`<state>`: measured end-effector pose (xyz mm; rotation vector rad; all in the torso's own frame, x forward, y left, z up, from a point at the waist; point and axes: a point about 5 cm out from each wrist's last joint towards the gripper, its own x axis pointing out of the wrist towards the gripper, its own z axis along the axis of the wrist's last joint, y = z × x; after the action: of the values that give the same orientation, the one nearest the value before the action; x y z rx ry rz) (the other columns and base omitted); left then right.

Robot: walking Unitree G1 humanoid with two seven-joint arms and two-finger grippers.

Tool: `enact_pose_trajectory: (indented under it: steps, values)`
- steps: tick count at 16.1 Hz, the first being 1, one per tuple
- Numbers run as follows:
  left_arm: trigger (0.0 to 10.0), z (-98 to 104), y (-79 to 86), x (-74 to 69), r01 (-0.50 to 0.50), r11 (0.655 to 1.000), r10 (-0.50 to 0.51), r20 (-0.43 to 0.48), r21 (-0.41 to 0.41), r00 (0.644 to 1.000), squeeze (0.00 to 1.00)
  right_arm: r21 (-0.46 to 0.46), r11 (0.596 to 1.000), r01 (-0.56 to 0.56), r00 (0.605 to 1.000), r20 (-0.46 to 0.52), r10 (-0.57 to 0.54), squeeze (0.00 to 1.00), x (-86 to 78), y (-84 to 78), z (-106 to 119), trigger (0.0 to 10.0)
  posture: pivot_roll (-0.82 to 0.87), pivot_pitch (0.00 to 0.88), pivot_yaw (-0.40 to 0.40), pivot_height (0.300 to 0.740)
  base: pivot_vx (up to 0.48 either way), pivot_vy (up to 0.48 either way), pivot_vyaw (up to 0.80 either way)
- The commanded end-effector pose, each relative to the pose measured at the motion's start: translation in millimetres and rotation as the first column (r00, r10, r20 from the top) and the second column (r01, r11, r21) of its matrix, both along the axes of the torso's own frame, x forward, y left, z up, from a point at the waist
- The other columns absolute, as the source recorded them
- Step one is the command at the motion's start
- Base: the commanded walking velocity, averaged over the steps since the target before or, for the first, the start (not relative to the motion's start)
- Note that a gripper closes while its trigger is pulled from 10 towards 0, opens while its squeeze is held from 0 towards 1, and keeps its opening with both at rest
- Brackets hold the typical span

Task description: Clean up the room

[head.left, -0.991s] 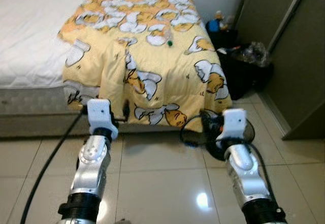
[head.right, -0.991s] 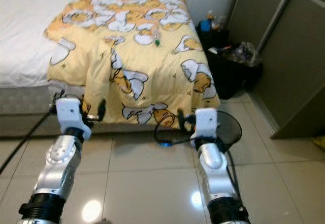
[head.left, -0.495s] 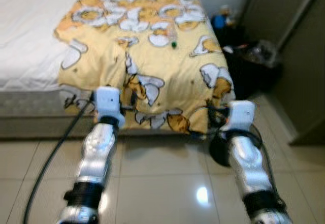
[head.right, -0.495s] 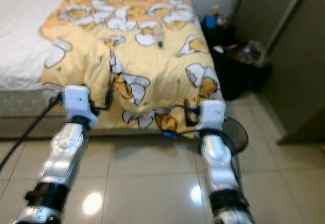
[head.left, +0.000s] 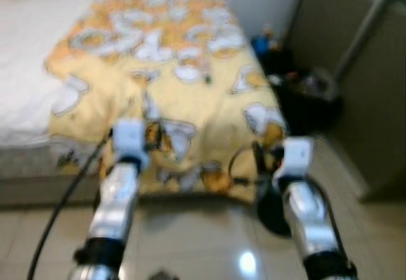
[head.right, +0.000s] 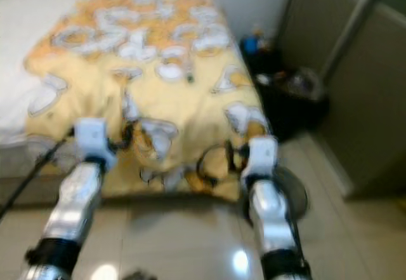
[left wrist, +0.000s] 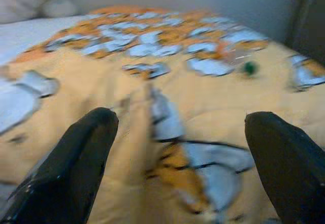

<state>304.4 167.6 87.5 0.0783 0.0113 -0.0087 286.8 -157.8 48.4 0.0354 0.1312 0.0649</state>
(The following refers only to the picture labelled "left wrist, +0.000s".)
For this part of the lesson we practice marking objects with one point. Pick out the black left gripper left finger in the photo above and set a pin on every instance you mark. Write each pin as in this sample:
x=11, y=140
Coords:
x=68, y=170

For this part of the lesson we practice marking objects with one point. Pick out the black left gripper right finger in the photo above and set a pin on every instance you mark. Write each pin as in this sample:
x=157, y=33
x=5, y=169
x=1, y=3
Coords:
x=292, y=170

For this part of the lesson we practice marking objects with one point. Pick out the yellow cartoon print blanket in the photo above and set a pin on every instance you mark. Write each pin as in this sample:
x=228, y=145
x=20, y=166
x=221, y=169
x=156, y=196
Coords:
x=215, y=102

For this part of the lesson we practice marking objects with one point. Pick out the small green object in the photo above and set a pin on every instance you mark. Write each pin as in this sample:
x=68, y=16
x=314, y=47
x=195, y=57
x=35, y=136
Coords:
x=250, y=67

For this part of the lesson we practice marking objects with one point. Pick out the dark curtain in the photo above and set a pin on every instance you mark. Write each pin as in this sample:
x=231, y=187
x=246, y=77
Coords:
x=309, y=18

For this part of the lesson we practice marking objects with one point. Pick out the white cushion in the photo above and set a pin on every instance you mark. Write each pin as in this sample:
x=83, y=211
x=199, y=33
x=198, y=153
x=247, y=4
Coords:
x=61, y=6

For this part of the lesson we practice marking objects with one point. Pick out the cream round cushion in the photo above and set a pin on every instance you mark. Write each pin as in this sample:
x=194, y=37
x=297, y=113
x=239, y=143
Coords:
x=20, y=3

